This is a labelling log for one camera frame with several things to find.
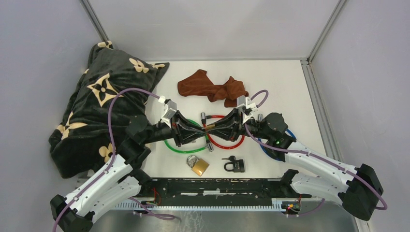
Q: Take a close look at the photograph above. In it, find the black padlock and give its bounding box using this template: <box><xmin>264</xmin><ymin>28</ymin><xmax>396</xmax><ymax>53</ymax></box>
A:
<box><xmin>224</xmin><ymin>159</ymin><xmax>245</xmax><ymax>173</ymax></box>

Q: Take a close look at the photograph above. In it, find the brown cloth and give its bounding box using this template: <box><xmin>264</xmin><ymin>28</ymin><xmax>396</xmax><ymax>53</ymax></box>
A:
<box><xmin>177</xmin><ymin>69</ymin><xmax>249</xmax><ymax>108</ymax></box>

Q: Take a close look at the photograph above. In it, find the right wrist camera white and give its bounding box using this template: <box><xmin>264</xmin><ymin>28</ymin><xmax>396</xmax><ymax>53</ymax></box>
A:
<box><xmin>237</xmin><ymin>95</ymin><xmax>258</xmax><ymax>124</ymax></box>

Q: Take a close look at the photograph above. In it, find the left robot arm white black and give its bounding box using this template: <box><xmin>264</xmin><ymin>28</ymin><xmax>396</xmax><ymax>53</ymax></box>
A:
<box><xmin>50</xmin><ymin>111</ymin><xmax>206</xmax><ymax>232</ymax></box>

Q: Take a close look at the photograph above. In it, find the blue cable lock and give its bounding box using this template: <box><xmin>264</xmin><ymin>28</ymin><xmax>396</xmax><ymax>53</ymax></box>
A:
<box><xmin>260</xmin><ymin>129</ymin><xmax>296</xmax><ymax>161</ymax></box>

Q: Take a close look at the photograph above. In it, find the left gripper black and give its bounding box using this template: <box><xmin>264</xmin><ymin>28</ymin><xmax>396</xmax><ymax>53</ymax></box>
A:
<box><xmin>142</xmin><ymin>110</ymin><xmax>207</xmax><ymax>147</ymax></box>

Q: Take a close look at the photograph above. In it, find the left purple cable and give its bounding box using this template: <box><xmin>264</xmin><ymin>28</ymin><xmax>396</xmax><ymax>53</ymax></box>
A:
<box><xmin>52</xmin><ymin>88</ymin><xmax>162</xmax><ymax>232</ymax></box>

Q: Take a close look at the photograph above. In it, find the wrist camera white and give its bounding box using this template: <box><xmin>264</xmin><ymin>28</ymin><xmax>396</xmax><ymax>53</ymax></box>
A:
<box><xmin>158</xmin><ymin>96</ymin><xmax>177</xmax><ymax>128</ymax></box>
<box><xmin>237</xmin><ymin>95</ymin><xmax>258</xmax><ymax>124</ymax></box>

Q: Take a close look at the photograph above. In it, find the green cable lock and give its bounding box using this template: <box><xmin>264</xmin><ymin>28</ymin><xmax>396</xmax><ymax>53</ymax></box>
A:
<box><xmin>163</xmin><ymin>118</ymin><xmax>215</xmax><ymax>154</ymax></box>

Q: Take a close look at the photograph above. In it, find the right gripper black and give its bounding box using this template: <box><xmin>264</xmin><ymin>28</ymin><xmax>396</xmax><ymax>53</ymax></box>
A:
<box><xmin>206</xmin><ymin>108</ymin><xmax>271</xmax><ymax>142</ymax></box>

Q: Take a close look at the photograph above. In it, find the red cable lock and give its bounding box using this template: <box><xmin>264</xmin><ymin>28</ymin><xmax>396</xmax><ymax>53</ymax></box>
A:
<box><xmin>201</xmin><ymin>112</ymin><xmax>245</xmax><ymax>150</ymax></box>

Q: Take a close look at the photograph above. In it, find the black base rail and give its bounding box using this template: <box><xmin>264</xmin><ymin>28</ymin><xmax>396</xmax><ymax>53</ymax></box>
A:
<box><xmin>135</xmin><ymin>178</ymin><xmax>311</xmax><ymax>206</ymax></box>

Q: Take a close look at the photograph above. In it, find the black padlock key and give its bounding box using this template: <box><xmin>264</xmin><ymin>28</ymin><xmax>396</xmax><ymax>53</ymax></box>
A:
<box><xmin>222</xmin><ymin>156</ymin><xmax>236</xmax><ymax>162</ymax></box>

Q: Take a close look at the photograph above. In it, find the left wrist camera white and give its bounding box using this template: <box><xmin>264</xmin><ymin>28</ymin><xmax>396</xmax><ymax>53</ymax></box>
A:
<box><xmin>158</xmin><ymin>96</ymin><xmax>177</xmax><ymax>128</ymax></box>

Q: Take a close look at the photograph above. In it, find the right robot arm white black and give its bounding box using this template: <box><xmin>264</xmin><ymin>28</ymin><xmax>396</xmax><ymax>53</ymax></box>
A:
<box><xmin>205</xmin><ymin>109</ymin><xmax>388</xmax><ymax>221</ymax></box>

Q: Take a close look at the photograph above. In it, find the black floral blanket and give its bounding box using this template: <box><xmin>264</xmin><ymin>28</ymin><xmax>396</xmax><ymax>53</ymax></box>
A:
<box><xmin>48</xmin><ymin>41</ymin><xmax>170</xmax><ymax>179</ymax></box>

